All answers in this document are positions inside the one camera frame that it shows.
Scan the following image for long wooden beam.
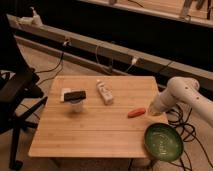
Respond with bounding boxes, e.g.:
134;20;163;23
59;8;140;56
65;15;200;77
8;15;213;91

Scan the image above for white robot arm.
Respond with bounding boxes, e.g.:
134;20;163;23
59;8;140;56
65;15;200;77
148;77;213;127

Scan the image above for wooden table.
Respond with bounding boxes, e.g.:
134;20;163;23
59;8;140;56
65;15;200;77
29;76;167;158

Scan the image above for green ceramic bowl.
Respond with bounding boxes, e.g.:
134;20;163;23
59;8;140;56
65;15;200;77
144;123;184;162

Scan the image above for white card on table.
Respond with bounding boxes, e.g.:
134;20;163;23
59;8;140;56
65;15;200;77
60;88;71;102

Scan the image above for black floor cables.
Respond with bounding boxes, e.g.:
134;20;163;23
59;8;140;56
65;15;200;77
166;103;213;171

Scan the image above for black block on cup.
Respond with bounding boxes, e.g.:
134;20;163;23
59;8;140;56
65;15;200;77
64;91;86;101

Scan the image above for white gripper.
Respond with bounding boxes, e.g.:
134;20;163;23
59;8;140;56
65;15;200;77
148;90;174;116

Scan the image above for clear plastic cup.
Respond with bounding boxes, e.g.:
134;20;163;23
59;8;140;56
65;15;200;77
71;100;83;113

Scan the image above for white tube bottle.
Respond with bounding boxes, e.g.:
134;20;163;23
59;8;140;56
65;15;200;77
96;80;114;105

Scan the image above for white spray bottle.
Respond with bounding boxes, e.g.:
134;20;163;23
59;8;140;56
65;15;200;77
31;7;43;27

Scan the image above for black office chair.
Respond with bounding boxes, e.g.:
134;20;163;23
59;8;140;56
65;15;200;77
0;12;47;171

